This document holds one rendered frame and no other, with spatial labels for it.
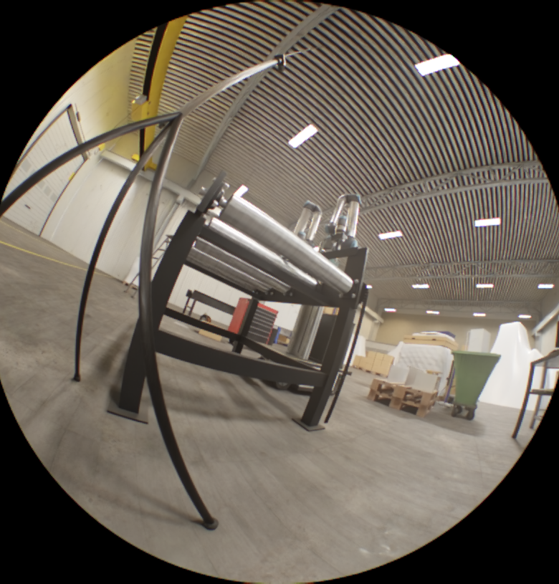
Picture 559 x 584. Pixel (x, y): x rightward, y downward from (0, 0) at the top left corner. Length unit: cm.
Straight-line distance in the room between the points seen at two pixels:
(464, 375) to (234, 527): 288
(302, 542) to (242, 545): 14
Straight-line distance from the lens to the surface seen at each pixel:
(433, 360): 413
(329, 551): 59
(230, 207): 75
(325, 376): 111
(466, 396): 307
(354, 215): 216
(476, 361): 299
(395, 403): 260
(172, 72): 1104
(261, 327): 384
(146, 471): 60
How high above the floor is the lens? 46
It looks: 12 degrees up
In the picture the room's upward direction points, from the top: 19 degrees clockwise
